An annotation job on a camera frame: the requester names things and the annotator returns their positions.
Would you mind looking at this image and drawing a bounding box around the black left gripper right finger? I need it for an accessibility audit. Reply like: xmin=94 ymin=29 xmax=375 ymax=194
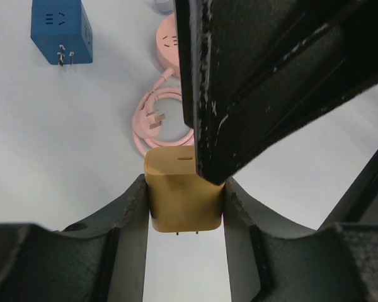
xmin=223 ymin=179 xmax=378 ymax=301

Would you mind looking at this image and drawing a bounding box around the pink round power strip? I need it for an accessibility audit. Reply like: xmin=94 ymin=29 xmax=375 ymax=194
xmin=132 ymin=13 xmax=194 ymax=156

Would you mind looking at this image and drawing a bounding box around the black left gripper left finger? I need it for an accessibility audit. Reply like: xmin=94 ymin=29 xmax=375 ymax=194
xmin=0 ymin=176 xmax=149 ymax=301

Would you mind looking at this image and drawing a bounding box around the yellow USB charger plug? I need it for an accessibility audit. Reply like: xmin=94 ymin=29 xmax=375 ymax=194
xmin=144 ymin=146 xmax=224 ymax=233

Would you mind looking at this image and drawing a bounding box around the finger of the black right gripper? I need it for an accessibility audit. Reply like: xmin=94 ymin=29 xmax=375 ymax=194
xmin=175 ymin=1 xmax=378 ymax=184

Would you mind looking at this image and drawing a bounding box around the blue cube socket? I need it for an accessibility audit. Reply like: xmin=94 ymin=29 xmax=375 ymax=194
xmin=30 ymin=0 xmax=93 ymax=66

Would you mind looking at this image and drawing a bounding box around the light blue round power strip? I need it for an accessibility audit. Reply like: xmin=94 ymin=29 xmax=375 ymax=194
xmin=153 ymin=0 xmax=175 ymax=14

